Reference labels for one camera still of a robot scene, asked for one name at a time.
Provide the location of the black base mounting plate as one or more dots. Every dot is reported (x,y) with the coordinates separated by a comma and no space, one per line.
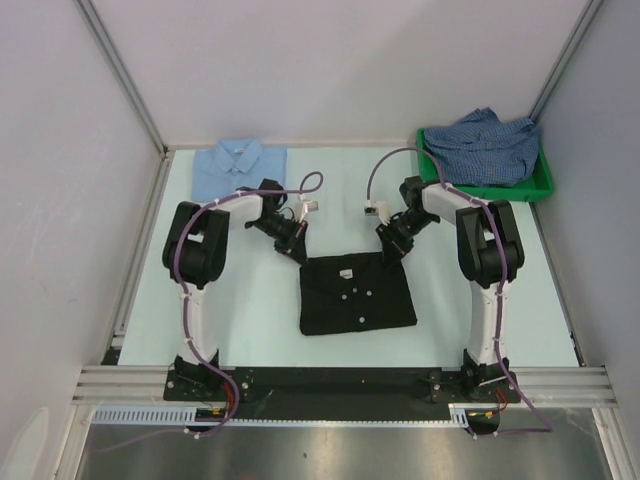
(338,394)

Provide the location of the left aluminium corner post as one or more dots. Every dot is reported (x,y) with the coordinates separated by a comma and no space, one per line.
(110,52)

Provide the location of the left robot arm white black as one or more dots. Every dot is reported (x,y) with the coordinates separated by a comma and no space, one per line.
(195,255)

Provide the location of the blue checkered shirt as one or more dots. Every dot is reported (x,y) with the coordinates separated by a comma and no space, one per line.
(480,150)

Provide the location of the aluminium frame rail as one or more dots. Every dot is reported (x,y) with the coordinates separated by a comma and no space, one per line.
(548,387)

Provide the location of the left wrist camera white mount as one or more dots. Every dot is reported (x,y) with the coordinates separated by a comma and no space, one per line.
(304,208)

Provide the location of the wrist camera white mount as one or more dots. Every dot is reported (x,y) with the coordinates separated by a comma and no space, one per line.
(304,208)
(380,209)

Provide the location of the folded light blue shirt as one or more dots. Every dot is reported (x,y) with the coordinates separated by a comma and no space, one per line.
(235,163)

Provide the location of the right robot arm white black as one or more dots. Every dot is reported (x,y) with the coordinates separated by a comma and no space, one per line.
(489,252)

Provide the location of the black long sleeve shirt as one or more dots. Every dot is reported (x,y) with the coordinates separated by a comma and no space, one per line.
(353,293)

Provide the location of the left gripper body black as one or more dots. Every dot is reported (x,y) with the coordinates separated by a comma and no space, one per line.
(283,231)

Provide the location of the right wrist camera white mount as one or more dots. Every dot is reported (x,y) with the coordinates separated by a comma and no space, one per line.
(380,209)

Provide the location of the aluminium corner post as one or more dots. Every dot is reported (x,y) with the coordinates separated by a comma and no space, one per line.
(110,52)
(577,35)

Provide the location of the green plastic bin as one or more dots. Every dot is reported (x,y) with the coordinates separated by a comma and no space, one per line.
(537,187)

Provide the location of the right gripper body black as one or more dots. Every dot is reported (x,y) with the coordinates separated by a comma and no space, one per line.
(402,230)

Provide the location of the right aluminium corner post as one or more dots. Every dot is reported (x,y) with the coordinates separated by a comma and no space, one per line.
(577,35)

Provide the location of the white slotted cable duct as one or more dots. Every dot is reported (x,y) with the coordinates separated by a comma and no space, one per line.
(144,415)

